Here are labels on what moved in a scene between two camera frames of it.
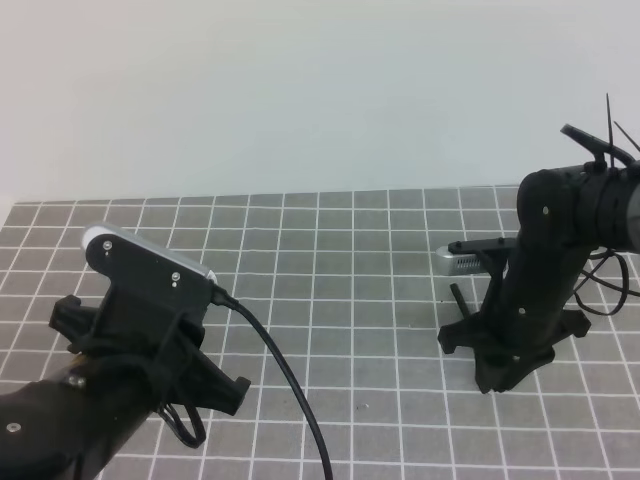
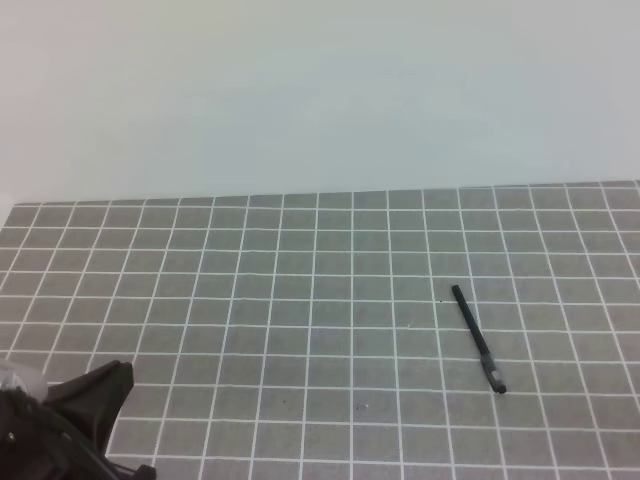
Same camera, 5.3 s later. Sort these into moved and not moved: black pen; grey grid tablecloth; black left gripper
Moved: black left gripper
Not moved: grey grid tablecloth; black pen
